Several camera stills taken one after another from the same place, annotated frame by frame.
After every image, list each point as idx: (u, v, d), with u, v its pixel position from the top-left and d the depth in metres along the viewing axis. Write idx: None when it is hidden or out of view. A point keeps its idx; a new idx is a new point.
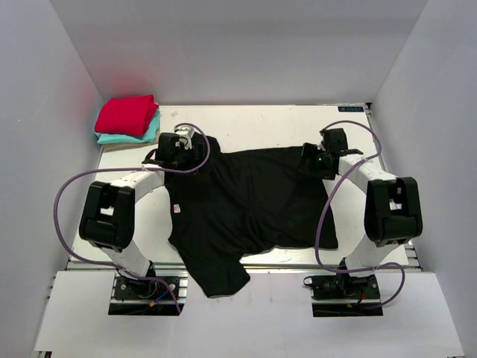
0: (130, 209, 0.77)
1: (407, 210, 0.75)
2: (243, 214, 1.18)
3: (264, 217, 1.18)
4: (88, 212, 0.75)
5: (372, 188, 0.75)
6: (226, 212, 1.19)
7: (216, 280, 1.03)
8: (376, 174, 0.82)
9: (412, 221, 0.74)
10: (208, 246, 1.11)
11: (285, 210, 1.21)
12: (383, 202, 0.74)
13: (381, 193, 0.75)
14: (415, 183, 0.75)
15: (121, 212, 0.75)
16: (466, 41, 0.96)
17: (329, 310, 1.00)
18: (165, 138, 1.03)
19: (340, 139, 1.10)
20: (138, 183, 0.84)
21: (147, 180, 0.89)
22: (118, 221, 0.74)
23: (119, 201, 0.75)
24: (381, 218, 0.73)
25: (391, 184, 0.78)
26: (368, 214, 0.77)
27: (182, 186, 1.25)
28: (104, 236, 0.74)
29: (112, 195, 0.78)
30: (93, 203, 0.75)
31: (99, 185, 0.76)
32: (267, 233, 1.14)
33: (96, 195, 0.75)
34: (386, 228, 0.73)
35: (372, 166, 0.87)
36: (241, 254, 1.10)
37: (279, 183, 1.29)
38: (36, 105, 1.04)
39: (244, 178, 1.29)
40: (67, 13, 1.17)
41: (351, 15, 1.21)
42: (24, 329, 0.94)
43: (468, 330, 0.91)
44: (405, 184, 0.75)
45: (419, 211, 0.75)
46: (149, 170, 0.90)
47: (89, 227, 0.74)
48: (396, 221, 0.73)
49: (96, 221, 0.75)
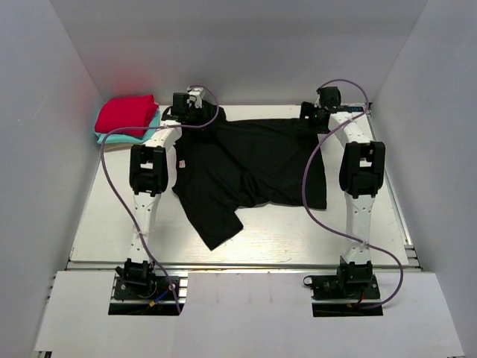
0: (165, 162, 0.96)
1: (373, 169, 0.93)
2: (242, 171, 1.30)
3: (261, 175, 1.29)
4: (133, 168, 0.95)
5: (348, 148, 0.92)
6: (227, 170, 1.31)
7: (212, 228, 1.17)
8: (355, 137, 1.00)
9: (375, 178, 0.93)
10: (208, 197, 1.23)
11: (281, 171, 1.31)
12: (354, 161, 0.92)
13: (354, 153, 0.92)
14: (384, 147, 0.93)
15: (158, 166, 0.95)
16: (466, 41, 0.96)
17: (329, 310, 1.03)
18: (177, 96, 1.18)
19: (335, 97, 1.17)
20: (165, 141, 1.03)
21: (171, 138, 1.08)
22: (159, 174, 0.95)
23: (156, 159, 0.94)
24: (350, 173, 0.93)
25: (364, 147, 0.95)
26: (342, 171, 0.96)
27: (188, 146, 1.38)
28: (150, 184, 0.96)
29: (149, 154, 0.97)
30: (136, 161, 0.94)
31: (139, 147, 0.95)
32: (263, 190, 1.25)
33: (138, 155, 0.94)
34: (352, 182, 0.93)
35: (355, 127, 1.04)
36: (236, 206, 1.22)
37: (278, 145, 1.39)
38: (36, 104, 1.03)
39: (244, 142, 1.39)
40: (68, 13, 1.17)
41: (352, 16, 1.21)
42: (24, 329, 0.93)
43: (469, 330, 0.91)
44: (376, 148, 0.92)
45: (381, 171, 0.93)
46: (171, 127, 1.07)
47: (137, 180, 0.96)
48: (361, 176, 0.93)
49: (141, 174, 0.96)
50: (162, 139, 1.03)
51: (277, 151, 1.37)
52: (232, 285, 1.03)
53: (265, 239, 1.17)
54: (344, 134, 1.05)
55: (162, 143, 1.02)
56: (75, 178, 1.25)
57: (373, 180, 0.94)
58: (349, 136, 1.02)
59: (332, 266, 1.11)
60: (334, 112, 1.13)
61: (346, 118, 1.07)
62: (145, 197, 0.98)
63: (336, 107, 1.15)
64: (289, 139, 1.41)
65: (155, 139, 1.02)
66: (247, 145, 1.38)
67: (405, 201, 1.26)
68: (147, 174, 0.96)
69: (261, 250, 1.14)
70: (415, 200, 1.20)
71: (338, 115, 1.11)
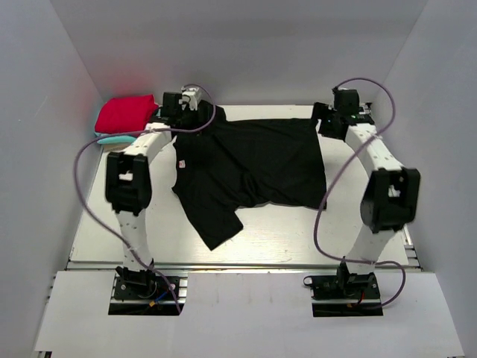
0: (147, 177, 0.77)
1: (404, 200, 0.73)
2: (242, 172, 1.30)
3: (261, 176, 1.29)
4: (109, 180, 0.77)
5: (374, 177, 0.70)
6: (227, 170, 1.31)
7: (212, 228, 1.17)
8: (381, 159, 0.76)
9: (406, 212, 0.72)
10: (208, 197, 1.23)
11: (281, 172, 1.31)
12: (384, 191, 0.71)
13: (382, 183, 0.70)
14: (419, 174, 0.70)
15: (138, 181, 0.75)
16: (466, 40, 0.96)
17: (329, 311, 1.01)
18: (168, 95, 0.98)
19: (353, 101, 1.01)
20: (149, 147, 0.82)
21: (158, 144, 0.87)
22: (139, 189, 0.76)
23: (136, 171, 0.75)
24: (376, 206, 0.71)
25: (395, 173, 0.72)
26: (366, 197, 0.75)
27: (188, 146, 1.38)
28: (130, 201, 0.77)
29: (129, 162, 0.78)
30: (112, 173, 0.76)
31: (115, 155, 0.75)
32: (263, 190, 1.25)
33: (113, 166, 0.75)
34: (378, 217, 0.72)
35: (378, 148, 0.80)
36: (236, 206, 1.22)
37: (278, 145, 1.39)
38: (36, 104, 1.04)
39: (244, 142, 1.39)
40: (68, 13, 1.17)
41: (351, 16, 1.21)
42: (24, 329, 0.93)
43: (469, 330, 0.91)
44: (408, 176, 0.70)
45: (415, 203, 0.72)
46: (157, 131, 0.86)
47: (113, 195, 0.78)
48: (390, 209, 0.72)
49: (118, 187, 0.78)
50: (145, 145, 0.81)
51: (278, 151, 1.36)
52: (232, 286, 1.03)
53: (265, 239, 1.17)
54: (367, 156, 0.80)
55: (144, 150, 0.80)
56: (75, 178, 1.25)
57: (403, 215, 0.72)
58: (373, 157, 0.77)
59: (332, 266, 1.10)
60: (352, 124, 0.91)
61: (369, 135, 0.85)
62: (128, 214, 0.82)
63: (355, 117, 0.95)
64: (289, 139, 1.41)
65: (137, 146, 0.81)
66: (247, 145, 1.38)
67: None
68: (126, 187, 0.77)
69: (260, 250, 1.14)
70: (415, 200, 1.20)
71: (358, 130, 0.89)
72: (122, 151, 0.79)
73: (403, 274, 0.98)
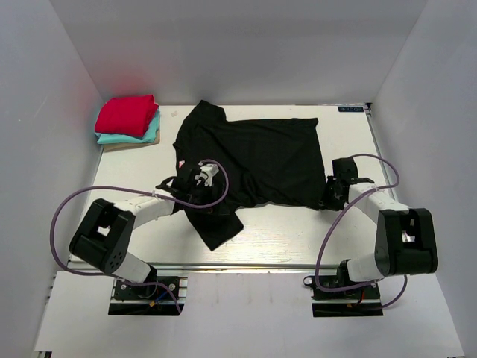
0: (124, 236, 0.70)
1: (421, 243, 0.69)
2: (242, 173, 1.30)
3: (261, 176, 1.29)
4: (82, 228, 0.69)
5: (383, 215, 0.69)
6: (229, 171, 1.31)
7: (215, 229, 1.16)
8: (387, 203, 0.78)
9: (426, 256, 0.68)
10: None
11: (282, 172, 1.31)
12: (396, 232, 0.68)
13: (395, 224, 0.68)
14: (429, 215, 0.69)
15: (112, 237, 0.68)
16: (466, 41, 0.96)
17: (329, 311, 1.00)
18: (185, 168, 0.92)
19: (352, 168, 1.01)
20: (143, 208, 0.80)
21: (150, 210, 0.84)
22: (109, 246, 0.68)
23: (115, 227, 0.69)
24: (392, 250, 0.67)
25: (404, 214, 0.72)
26: (381, 247, 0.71)
27: (188, 147, 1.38)
28: (92, 257, 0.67)
29: (112, 215, 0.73)
30: (91, 221, 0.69)
31: (102, 203, 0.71)
32: (263, 191, 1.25)
33: (95, 212, 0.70)
34: (398, 262, 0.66)
35: (382, 195, 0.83)
36: (237, 205, 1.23)
37: (278, 145, 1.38)
38: (36, 104, 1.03)
39: (244, 142, 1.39)
40: (67, 12, 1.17)
41: (352, 15, 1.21)
42: (24, 330, 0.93)
43: (469, 330, 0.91)
44: (418, 215, 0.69)
45: (434, 245, 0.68)
46: (159, 197, 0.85)
47: (80, 244, 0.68)
48: (408, 253, 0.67)
49: (88, 238, 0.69)
50: (140, 203, 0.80)
51: (278, 151, 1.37)
52: (232, 286, 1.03)
53: (265, 239, 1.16)
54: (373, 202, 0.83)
55: (135, 209, 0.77)
56: (75, 178, 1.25)
57: (423, 260, 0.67)
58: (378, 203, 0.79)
59: (332, 265, 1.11)
60: (352, 183, 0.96)
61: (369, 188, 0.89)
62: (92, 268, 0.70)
63: (355, 179, 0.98)
64: (289, 139, 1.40)
65: (130, 203, 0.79)
66: (247, 145, 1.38)
67: (405, 201, 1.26)
68: (97, 240, 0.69)
69: (260, 250, 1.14)
70: (414, 200, 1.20)
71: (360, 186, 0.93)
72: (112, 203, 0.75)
73: (405, 280, 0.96)
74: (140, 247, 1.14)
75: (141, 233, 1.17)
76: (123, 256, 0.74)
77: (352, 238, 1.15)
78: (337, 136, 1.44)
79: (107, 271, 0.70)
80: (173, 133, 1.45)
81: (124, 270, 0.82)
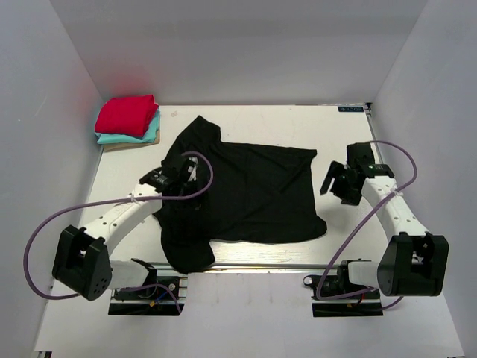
0: (101, 263, 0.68)
1: (428, 270, 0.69)
2: (230, 198, 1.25)
3: (261, 184, 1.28)
4: (59, 259, 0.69)
5: (395, 244, 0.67)
6: (218, 195, 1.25)
7: (188, 259, 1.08)
8: (404, 221, 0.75)
9: (430, 285, 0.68)
10: None
11: (282, 174, 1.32)
12: (405, 259, 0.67)
13: (406, 253, 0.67)
14: (446, 245, 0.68)
15: (87, 268, 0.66)
16: (466, 42, 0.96)
17: (329, 311, 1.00)
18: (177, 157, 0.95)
19: (368, 155, 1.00)
20: (118, 224, 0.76)
21: (133, 218, 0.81)
22: (87, 277, 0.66)
23: (88, 258, 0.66)
24: (396, 277, 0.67)
25: (418, 239, 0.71)
26: (385, 266, 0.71)
27: None
28: (75, 287, 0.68)
29: (85, 241, 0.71)
30: (65, 251, 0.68)
31: (71, 231, 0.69)
32: (257, 210, 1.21)
33: (67, 244, 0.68)
34: (399, 288, 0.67)
35: (399, 207, 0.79)
36: (221, 231, 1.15)
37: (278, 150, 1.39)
38: (36, 104, 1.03)
39: (239, 152, 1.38)
40: (67, 13, 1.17)
41: (352, 16, 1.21)
42: (25, 330, 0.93)
43: (469, 330, 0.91)
44: (436, 245, 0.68)
45: (441, 277, 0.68)
46: (139, 201, 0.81)
47: (60, 277, 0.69)
48: (413, 280, 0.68)
49: (67, 268, 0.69)
50: (115, 221, 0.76)
51: (278, 168, 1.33)
52: (232, 286, 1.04)
53: None
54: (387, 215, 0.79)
55: (109, 231, 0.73)
56: (75, 178, 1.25)
57: (425, 288, 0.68)
58: (394, 218, 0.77)
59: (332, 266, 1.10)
60: (370, 175, 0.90)
61: (389, 192, 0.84)
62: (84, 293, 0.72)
63: (373, 167, 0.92)
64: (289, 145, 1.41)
65: (104, 222, 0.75)
66: (241, 165, 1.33)
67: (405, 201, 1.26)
68: (76, 270, 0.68)
69: (260, 250, 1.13)
70: (414, 200, 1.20)
71: (376, 182, 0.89)
72: (83, 227, 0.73)
73: None
74: (139, 247, 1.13)
75: (139, 233, 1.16)
76: (109, 278, 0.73)
77: (354, 239, 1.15)
78: (337, 137, 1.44)
79: (93, 297, 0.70)
80: (173, 133, 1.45)
81: (120, 274, 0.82)
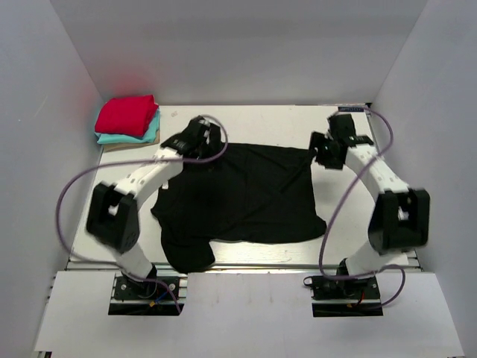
0: (133, 215, 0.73)
1: (414, 222, 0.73)
2: (231, 197, 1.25)
3: (261, 183, 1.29)
4: (92, 215, 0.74)
5: (382, 200, 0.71)
6: (218, 195, 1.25)
7: (188, 259, 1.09)
8: (387, 180, 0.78)
9: (416, 236, 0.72)
10: (196, 222, 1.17)
11: (282, 174, 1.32)
12: (390, 215, 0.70)
13: (392, 207, 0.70)
14: (428, 196, 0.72)
15: (120, 220, 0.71)
16: (466, 41, 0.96)
17: (329, 311, 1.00)
18: (194, 124, 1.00)
19: (349, 126, 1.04)
20: (146, 183, 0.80)
21: (158, 177, 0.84)
22: (120, 228, 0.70)
23: (120, 209, 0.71)
24: (387, 233, 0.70)
25: (402, 195, 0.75)
26: (374, 224, 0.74)
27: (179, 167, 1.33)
28: (109, 239, 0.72)
29: (117, 197, 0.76)
30: (97, 206, 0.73)
31: (103, 188, 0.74)
32: (257, 210, 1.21)
33: (100, 198, 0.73)
34: (388, 242, 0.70)
35: (381, 168, 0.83)
36: (221, 231, 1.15)
37: (277, 149, 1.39)
38: (36, 104, 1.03)
39: (239, 153, 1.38)
40: (67, 13, 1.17)
41: (352, 16, 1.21)
42: (24, 329, 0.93)
43: (469, 330, 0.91)
44: (417, 198, 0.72)
45: (425, 227, 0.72)
46: (163, 162, 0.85)
47: (93, 230, 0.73)
48: (402, 233, 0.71)
49: (100, 222, 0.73)
50: (142, 178, 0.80)
51: (278, 168, 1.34)
52: (232, 286, 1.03)
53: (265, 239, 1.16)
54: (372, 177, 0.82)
55: (137, 187, 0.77)
56: (75, 178, 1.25)
57: (413, 240, 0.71)
58: (378, 179, 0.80)
59: (330, 266, 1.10)
60: (352, 145, 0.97)
61: (371, 156, 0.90)
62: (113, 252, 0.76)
63: (354, 138, 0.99)
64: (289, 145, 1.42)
65: (133, 180, 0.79)
66: (241, 165, 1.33)
67: None
68: (108, 223, 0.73)
69: (260, 250, 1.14)
70: None
71: (358, 151, 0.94)
72: (114, 184, 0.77)
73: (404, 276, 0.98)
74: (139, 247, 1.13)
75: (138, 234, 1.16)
76: (138, 233, 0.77)
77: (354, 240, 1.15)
78: None
79: (124, 250, 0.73)
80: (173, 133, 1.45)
81: (133, 256, 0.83)
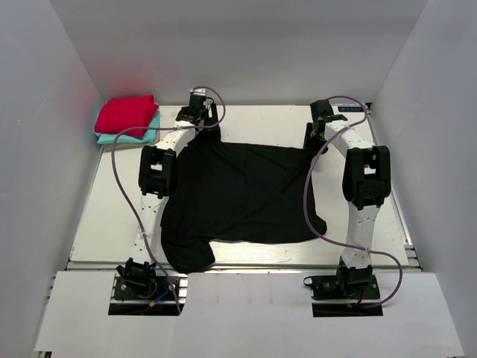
0: (175, 167, 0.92)
1: (378, 174, 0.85)
2: (231, 197, 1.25)
3: (262, 183, 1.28)
4: (143, 171, 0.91)
5: (349, 155, 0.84)
6: (219, 194, 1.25)
7: (189, 258, 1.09)
8: (355, 142, 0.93)
9: (381, 184, 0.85)
10: (197, 222, 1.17)
11: (283, 174, 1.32)
12: (358, 167, 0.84)
13: (358, 160, 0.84)
14: (388, 151, 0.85)
15: (167, 171, 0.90)
16: (466, 41, 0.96)
17: (329, 311, 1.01)
18: (195, 98, 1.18)
19: (327, 109, 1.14)
20: (177, 143, 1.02)
21: (182, 139, 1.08)
22: (167, 177, 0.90)
23: (167, 162, 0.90)
24: (355, 181, 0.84)
25: (367, 152, 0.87)
26: (346, 178, 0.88)
27: (180, 166, 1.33)
28: (159, 186, 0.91)
29: (159, 155, 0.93)
30: (146, 163, 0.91)
31: (149, 149, 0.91)
32: (257, 211, 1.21)
33: (147, 156, 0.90)
34: (359, 191, 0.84)
35: (353, 134, 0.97)
36: (221, 231, 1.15)
37: (278, 149, 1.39)
38: (36, 104, 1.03)
39: (240, 153, 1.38)
40: (67, 13, 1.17)
41: (351, 16, 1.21)
42: (24, 330, 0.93)
43: (469, 329, 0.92)
44: (379, 152, 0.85)
45: (389, 176, 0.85)
46: (184, 129, 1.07)
47: (147, 181, 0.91)
48: (367, 183, 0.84)
49: (150, 175, 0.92)
50: (174, 140, 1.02)
51: (278, 168, 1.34)
52: (232, 286, 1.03)
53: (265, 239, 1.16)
54: (343, 142, 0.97)
55: (173, 145, 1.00)
56: (75, 178, 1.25)
57: (380, 188, 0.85)
58: (348, 142, 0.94)
59: (329, 266, 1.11)
60: (328, 121, 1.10)
61: (342, 127, 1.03)
62: (153, 198, 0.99)
63: (330, 116, 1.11)
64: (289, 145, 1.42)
65: (167, 142, 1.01)
66: (242, 165, 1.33)
67: (404, 201, 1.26)
68: (157, 175, 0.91)
69: (260, 250, 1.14)
70: (414, 199, 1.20)
71: (335, 125, 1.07)
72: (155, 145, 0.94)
73: (400, 272, 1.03)
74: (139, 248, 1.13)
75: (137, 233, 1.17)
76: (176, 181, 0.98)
77: None
78: None
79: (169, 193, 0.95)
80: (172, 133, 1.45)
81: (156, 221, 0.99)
